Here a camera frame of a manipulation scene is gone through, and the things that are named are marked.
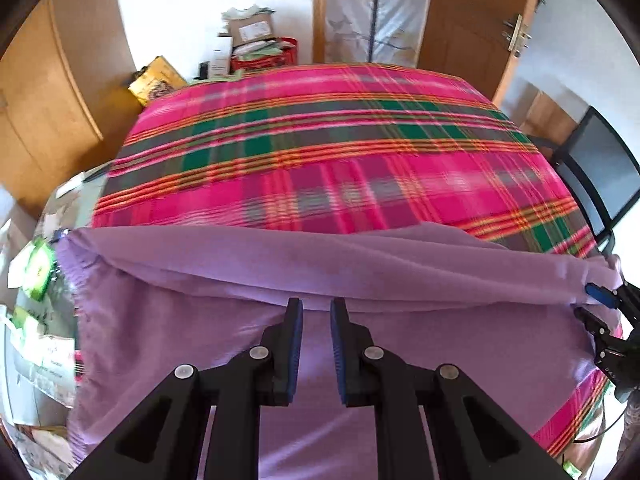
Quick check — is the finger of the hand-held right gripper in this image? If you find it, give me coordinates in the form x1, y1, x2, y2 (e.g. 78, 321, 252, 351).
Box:
574, 306, 608, 341
585, 283, 618, 308

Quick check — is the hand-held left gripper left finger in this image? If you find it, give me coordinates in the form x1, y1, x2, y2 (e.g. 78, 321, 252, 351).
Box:
75, 297, 304, 480

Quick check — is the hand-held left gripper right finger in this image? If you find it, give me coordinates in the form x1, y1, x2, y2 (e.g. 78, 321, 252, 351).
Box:
330, 297, 568, 480

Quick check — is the light purple garment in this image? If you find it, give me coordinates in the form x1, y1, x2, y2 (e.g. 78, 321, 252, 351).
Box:
55, 222, 623, 480

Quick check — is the black mesh chair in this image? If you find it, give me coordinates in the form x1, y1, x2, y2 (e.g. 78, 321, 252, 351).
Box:
530, 106, 640, 281

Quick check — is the wooden side cabinet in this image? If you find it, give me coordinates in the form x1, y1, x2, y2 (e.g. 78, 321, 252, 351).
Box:
520, 91, 578, 148

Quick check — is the pink green plaid blanket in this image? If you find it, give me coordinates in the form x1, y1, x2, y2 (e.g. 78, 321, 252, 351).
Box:
75, 62, 626, 466

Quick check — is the green tissue pack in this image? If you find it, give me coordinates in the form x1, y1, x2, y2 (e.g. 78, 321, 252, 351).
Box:
20, 240, 56, 301

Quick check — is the glass-top side table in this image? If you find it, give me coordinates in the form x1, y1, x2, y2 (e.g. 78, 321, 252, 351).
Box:
0, 170, 108, 461

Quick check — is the wooden door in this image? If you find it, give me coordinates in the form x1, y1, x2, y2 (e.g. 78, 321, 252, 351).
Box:
415, 0, 543, 108

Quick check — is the red basket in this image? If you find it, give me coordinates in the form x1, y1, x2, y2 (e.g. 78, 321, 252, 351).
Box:
230, 36, 300, 73

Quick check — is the yellow gift bag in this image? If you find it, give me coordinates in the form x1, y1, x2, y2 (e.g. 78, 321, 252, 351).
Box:
127, 56, 188, 107

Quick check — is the small white box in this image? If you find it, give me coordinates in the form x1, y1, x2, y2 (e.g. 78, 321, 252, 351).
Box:
209, 36, 235, 80

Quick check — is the cardboard box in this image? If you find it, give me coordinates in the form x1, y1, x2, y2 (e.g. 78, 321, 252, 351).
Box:
222, 10, 276, 48

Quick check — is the wooden wardrobe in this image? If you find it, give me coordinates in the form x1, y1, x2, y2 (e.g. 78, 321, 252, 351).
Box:
0, 0, 143, 218

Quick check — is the translucent plastic zip cover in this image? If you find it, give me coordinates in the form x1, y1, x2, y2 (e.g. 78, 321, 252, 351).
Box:
325, 0, 433, 67

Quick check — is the metal door handle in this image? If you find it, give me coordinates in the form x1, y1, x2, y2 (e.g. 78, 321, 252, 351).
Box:
502, 12, 533, 56

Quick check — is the wooden door frame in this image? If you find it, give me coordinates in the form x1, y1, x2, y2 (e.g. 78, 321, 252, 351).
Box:
313, 0, 328, 63

